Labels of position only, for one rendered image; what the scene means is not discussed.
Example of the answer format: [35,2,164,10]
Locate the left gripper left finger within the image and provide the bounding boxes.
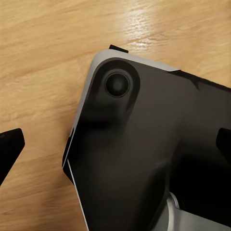
[0,128,25,186]

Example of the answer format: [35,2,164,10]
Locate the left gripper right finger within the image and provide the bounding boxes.
[216,128,231,167]

